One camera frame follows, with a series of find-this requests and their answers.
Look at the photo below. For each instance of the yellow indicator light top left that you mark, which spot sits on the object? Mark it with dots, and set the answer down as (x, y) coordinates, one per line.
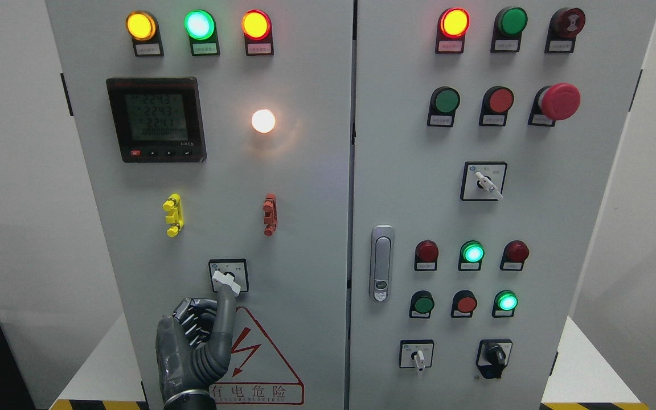
(143, 28)

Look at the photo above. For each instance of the dark red indicator light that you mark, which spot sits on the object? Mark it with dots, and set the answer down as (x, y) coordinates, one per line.
(426, 256)
(514, 256)

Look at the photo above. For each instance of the dark red buzzer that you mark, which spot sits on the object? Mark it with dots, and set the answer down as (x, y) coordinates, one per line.
(564, 27)

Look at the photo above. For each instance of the red electric hazard warning sticker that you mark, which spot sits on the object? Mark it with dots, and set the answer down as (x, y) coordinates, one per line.
(258, 372)

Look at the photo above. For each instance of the robot forearm silver black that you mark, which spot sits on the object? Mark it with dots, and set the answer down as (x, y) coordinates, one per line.
(194, 399)

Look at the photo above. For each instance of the green push button second row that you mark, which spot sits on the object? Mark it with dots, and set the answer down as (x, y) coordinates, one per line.
(442, 107)

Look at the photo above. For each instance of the white rotary light switch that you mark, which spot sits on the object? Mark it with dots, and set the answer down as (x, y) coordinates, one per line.
(229, 272)

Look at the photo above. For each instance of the silver door handle lock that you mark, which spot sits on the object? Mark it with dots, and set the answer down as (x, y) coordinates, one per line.
(382, 239)

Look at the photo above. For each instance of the white rotary selector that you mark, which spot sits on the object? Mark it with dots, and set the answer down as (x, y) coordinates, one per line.
(483, 181)
(416, 354)

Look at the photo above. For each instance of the yellow terminal clip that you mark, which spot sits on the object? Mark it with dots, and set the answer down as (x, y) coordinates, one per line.
(174, 215)

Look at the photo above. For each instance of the dark red indicator light right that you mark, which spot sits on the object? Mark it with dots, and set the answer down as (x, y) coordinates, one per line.
(514, 256)

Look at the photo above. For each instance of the red push button second row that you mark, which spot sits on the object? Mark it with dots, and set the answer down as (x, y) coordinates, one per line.
(495, 106)

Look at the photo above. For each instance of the red terminal clip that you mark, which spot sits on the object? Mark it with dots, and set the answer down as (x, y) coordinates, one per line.
(270, 214)

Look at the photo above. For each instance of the black rotary knob switch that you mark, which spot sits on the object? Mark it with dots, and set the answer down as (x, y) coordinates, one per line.
(493, 357)

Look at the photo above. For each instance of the green lit indicator lower right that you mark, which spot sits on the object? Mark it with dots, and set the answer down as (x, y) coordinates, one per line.
(505, 303)

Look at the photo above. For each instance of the green lit indicator middle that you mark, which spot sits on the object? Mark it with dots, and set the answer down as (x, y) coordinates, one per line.
(470, 256)

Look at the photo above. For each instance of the red lit indicator right door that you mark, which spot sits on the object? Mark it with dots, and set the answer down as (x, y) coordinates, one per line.
(452, 26)

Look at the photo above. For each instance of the green push button lower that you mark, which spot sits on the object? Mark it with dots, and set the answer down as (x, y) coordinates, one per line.
(421, 305)

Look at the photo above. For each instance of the grey cabinet door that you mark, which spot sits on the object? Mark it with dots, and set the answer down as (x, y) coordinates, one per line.
(298, 277)
(409, 175)

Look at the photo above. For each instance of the red push button lower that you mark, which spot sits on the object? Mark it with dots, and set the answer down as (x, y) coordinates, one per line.
(464, 304)

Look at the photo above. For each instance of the red-orange indicator light left door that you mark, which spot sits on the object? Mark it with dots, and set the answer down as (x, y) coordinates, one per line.
(257, 28)

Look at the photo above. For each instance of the white rotary selector bottom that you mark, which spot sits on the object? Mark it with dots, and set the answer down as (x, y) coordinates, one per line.
(416, 354)

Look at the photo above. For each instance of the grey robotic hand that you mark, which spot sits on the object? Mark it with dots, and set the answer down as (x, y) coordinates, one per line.
(193, 345)

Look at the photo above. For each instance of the right grey cabinet door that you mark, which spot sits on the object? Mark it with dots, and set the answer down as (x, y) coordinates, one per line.
(409, 175)

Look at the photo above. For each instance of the white rotary selector upper right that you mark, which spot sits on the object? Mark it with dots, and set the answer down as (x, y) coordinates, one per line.
(483, 181)

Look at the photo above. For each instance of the clear small light bulb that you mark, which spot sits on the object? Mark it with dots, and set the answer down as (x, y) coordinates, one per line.
(263, 120)

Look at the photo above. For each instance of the red emergency stop mushroom button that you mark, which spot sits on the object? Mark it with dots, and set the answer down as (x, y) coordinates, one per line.
(553, 103)

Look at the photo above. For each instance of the green lit indicator light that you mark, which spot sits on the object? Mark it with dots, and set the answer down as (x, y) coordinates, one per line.
(203, 35)

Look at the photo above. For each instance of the dark red indicator light left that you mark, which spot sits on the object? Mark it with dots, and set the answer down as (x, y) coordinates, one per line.
(426, 256)

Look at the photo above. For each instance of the black digital power meter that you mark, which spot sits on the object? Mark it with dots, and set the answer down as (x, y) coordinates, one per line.
(157, 119)

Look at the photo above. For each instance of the left grey cabinet door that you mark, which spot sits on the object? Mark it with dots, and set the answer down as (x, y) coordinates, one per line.
(298, 277)

